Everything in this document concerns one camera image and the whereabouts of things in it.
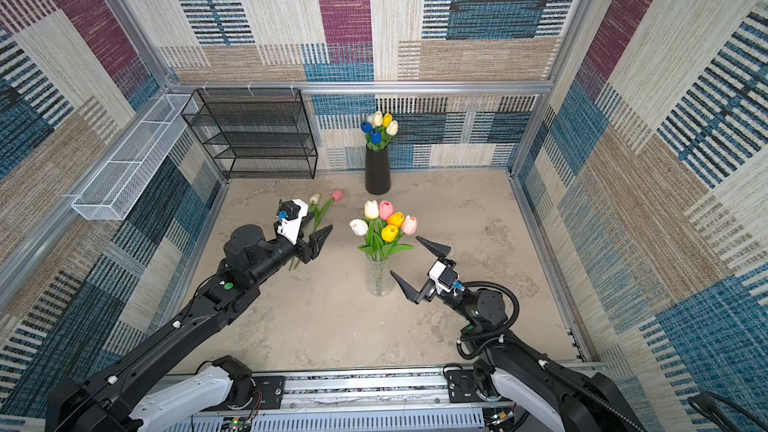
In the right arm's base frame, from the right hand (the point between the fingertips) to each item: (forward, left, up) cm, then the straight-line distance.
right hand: (405, 254), depth 68 cm
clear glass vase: (-4, +6, -2) cm, 7 cm away
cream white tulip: (+40, +1, +5) cm, 40 cm away
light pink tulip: (+5, -1, +4) cm, 6 cm away
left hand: (+10, +20, +3) cm, 22 cm away
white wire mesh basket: (+14, +67, +9) cm, 69 cm away
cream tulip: (+10, +8, +4) cm, 13 cm away
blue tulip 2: (+39, +6, +2) cm, 40 cm away
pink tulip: (+39, +22, -24) cm, 51 cm away
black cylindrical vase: (+44, +7, -17) cm, 48 cm away
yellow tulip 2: (+44, +3, +4) cm, 44 cm away
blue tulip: (+40, +9, +5) cm, 41 cm away
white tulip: (+3, +10, +7) cm, 12 cm away
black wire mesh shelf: (+57, +51, -9) cm, 76 cm away
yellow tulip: (+2, +3, +5) cm, 7 cm away
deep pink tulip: (+9, +4, +5) cm, 11 cm away
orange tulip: (+6, +2, +6) cm, 8 cm away
